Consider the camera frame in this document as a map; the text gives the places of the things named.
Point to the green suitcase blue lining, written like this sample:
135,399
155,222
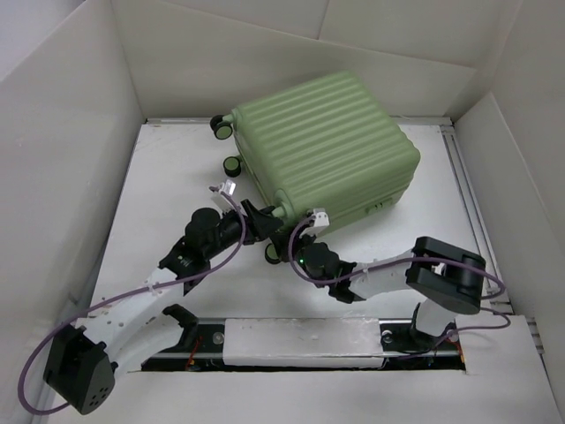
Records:
326,143

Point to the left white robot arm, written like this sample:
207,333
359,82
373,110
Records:
82,365

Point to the white foam base cover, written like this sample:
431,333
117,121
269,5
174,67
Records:
316,342

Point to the black metal base rail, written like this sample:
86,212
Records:
202,352

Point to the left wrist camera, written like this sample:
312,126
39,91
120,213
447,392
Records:
222,194

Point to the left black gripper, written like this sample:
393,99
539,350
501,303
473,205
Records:
258,225

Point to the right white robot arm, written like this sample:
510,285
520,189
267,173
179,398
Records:
449,277

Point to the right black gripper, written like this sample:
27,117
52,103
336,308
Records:
282,243

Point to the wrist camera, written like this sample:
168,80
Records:
222,194
319,220

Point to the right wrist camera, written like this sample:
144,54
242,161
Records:
319,220

